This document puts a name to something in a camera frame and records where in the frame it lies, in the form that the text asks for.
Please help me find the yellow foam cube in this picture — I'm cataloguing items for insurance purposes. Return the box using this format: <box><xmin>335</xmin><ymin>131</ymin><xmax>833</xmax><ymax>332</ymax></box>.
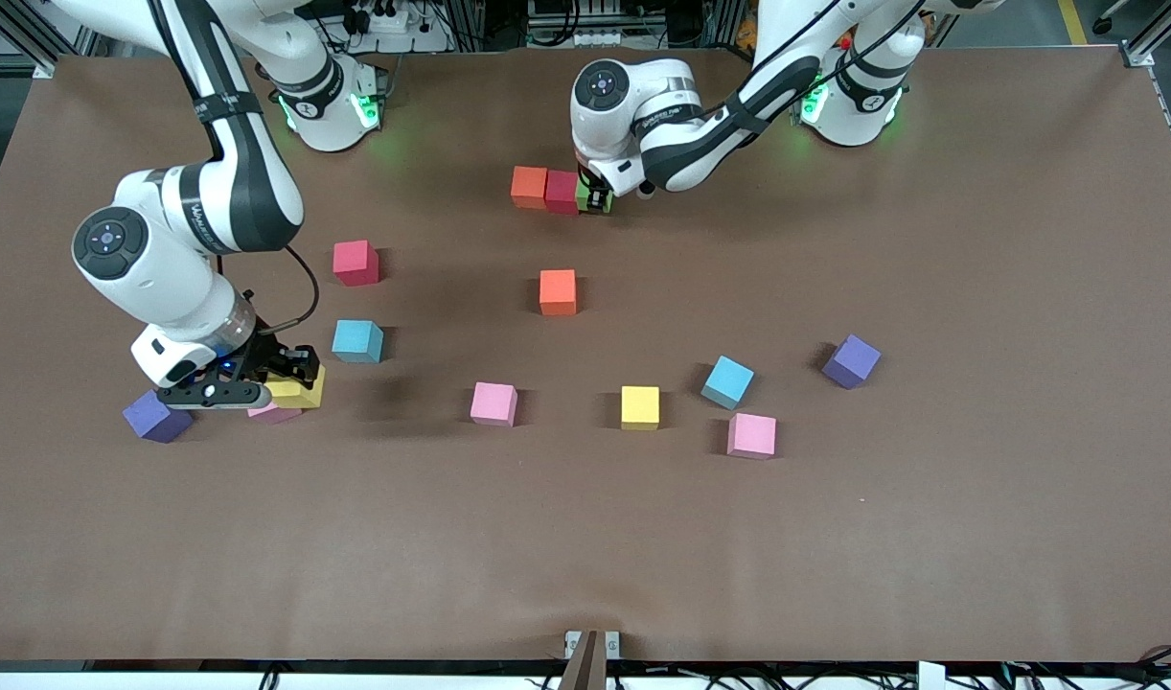
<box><xmin>621</xmin><ymin>385</ymin><xmax>660</xmax><ymax>431</ymax></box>
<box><xmin>264</xmin><ymin>364</ymin><xmax>327</xmax><ymax>411</ymax></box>

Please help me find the red foam cube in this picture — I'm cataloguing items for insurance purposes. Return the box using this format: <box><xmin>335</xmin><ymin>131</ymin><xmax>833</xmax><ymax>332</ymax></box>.
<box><xmin>544</xmin><ymin>170</ymin><xmax>581</xmax><ymax>216</ymax></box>
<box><xmin>333</xmin><ymin>240</ymin><xmax>380</xmax><ymax>288</ymax></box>

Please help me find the orange foam cube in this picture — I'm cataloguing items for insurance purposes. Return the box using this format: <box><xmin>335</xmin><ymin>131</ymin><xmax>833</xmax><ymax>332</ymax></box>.
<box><xmin>539</xmin><ymin>269</ymin><xmax>578</xmax><ymax>316</ymax></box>
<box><xmin>510</xmin><ymin>166</ymin><xmax>549</xmax><ymax>210</ymax></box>

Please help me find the blue foam cube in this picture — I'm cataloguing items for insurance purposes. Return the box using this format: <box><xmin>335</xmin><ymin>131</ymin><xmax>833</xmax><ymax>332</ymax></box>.
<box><xmin>332</xmin><ymin>319</ymin><xmax>385</xmax><ymax>364</ymax></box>
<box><xmin>700</xmin><ymin>355</ymin><xmax>755</xmax><ymax>410</ymax></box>

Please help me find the purple foam cube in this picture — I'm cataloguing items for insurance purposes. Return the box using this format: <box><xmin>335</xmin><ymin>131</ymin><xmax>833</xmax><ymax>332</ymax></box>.
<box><xmin>822</xmin><ymin>333</ymin><xmax>882</xmax><ymax>390</ymax></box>
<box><xmin>122</xmin><ymin>389</ymin><xmax>195</xmax><ymax>444</ymax></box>

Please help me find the white power strip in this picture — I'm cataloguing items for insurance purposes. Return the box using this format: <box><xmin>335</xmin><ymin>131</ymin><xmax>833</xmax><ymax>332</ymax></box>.
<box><xmin>341</xmin><ymin>0</ymin><xmax>452</xmax><ymax>54</ymax></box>
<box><xmin>547</xmin><ymin>27</ymin><xmax>649</xmax><ymax>49</ymax></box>

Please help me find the brown paper table cover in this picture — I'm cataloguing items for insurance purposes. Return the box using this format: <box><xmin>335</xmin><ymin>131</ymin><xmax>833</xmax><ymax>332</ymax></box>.
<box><xmin>0</xmin><ymin>46</ymin><xmax>1171</xmax><ymax>664</ymax></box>

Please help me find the brown vertical bar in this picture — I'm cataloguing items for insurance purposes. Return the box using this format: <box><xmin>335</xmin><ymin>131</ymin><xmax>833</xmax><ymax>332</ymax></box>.
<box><xmin>558</xmin><ymin>630</ymin><xmax>609</xmax><ymax>690</ymax></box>

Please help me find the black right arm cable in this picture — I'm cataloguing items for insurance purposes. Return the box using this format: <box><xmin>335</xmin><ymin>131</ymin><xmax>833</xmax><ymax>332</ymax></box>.
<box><xmin>250</xmin><ymin>244</ymin><xmax>321</xmax><ymax>336</ymax></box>

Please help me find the aluminium frame profile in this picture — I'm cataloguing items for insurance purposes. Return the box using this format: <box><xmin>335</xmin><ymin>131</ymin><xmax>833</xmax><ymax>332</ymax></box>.
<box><xmin>0</xmin><ymin>0</ymin><xmax>59</xmax><ymax>80</ymax></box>
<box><xmin>1117</xmin><ymin>0</ymin><xmax>1171</xmax><ymax>68</ymax></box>

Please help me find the silver metal bracket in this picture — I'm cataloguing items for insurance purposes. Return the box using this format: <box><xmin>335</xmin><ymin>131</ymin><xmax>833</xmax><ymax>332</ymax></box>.
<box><xmin>564</xmin><ymin>630</ymin><xmax>622</xmax><ymax>660</ymax></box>

